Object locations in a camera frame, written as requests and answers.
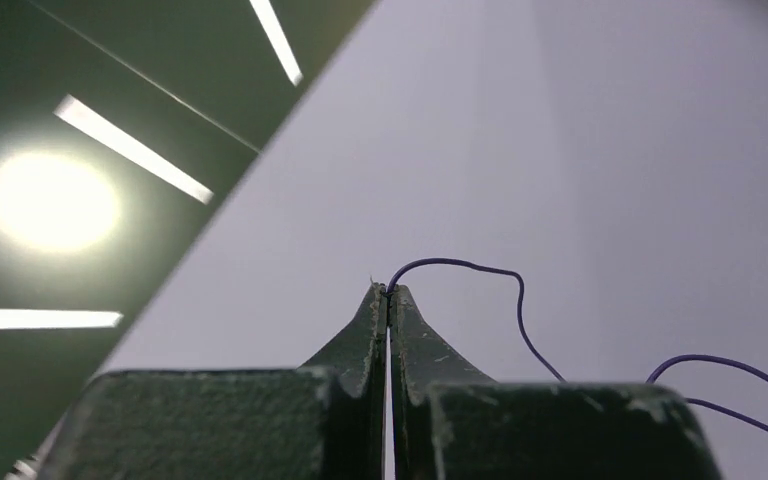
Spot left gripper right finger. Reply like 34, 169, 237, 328
388, 286, 721, 479

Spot purple thin wires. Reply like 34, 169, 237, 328
383, 258, 768, 472

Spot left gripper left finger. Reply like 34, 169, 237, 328
39, 283, 387, 480

